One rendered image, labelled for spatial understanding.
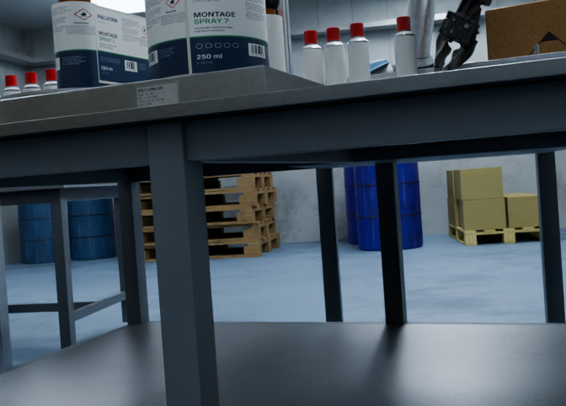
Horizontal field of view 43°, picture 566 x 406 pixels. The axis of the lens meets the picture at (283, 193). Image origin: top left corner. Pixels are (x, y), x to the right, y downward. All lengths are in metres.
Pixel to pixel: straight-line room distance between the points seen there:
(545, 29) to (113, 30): 1.08
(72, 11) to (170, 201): 0.49
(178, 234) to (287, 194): 7.46
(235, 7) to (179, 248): 0.39
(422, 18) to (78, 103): 1.32
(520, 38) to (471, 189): 5.09
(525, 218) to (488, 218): 0.35
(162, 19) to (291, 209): 7.40
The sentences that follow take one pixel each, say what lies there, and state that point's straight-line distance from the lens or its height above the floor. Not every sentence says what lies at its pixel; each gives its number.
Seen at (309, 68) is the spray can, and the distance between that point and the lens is 1.85.
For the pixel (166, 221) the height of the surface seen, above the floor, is 0.66.
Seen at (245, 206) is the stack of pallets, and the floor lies 0.50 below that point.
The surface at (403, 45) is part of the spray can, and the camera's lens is 1.79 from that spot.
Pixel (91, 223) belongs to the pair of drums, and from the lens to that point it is 8.34.
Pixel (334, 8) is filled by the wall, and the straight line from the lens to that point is 8.66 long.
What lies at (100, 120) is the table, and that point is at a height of 0.82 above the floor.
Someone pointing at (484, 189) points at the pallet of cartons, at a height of 0.52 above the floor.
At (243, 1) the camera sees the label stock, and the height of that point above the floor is 1.00.
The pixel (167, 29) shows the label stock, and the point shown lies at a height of 0.96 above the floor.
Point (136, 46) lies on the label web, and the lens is 1.52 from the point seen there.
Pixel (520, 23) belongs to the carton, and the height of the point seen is 1.07.
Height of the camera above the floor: 0.71
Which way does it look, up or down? 1 degrees down
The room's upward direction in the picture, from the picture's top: 4 degrees counter-clockwise
